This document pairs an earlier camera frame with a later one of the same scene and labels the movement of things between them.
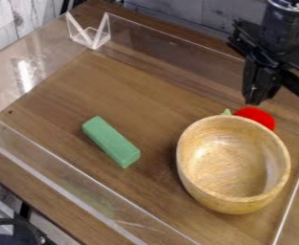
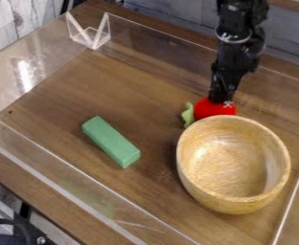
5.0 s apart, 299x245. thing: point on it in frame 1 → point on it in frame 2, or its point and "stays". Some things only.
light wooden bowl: [232, 163] stays
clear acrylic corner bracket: [88, 36] stays
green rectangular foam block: [111, 142] stays
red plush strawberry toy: [258, 114] → [204, 109]
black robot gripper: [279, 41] → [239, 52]
